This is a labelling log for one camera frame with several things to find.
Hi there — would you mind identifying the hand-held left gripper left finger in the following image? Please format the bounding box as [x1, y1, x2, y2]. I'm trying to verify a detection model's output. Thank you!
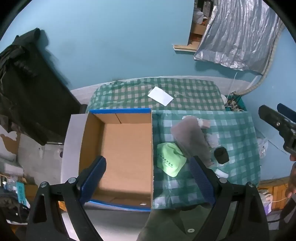
[25, 155, 107, 241]

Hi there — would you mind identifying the black sock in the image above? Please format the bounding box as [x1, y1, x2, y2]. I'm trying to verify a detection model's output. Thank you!
[214, 146, 230, 164]

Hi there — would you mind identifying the dark green checked cloth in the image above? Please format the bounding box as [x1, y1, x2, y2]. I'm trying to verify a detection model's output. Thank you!
[87, 77, 226, 114]

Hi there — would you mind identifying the orange wooden cabinet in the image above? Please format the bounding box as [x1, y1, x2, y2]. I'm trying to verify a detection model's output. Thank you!
[257, 178, 290, 212]

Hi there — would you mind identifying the silver foil curtain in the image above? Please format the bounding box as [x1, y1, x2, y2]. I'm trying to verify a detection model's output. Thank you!
[194, 0, 284, 75]

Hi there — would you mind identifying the leopard print cloth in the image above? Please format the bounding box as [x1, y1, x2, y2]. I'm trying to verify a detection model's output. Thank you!
[225, 92, 245, 112]

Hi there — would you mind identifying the small blue carton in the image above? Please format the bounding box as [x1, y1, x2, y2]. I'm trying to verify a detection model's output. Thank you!
[16, 181, 27, 205]

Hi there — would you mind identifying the cardboard box with blue rim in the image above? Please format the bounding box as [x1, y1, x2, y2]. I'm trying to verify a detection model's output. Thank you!
[60, 108, 154, 211]

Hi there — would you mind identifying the white plastic bag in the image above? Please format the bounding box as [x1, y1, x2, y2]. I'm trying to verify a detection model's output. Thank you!
[256, 137, 270, 159]

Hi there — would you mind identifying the person's right hand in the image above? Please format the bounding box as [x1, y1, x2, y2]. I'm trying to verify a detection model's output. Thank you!
[285, 154, 296, 199]

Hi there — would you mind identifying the wooden board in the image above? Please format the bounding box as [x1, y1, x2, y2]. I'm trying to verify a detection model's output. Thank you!
[173, 44, 197, 53]

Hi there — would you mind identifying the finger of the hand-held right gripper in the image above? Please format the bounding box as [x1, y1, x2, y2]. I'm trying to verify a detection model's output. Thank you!
[277, 103, 296, 122]
[258, 105, 296, 130]

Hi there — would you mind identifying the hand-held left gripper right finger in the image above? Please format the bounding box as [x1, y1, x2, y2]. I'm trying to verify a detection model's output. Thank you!
[188, 156, 270, 241]

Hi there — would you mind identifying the white sock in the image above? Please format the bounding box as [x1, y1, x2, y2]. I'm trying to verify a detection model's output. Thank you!
[214, 168, 229, 178]

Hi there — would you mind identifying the white paper sheet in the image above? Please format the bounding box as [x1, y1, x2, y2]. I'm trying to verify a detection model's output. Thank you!
[148, 87, 174, 106]

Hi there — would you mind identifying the grey and white soft cloth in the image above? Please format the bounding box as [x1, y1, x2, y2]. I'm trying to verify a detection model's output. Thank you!
[171, 115, 219, 168]

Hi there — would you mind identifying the light green checked blanket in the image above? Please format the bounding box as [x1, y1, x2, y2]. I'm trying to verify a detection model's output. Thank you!
[151, 110, 262, 209]

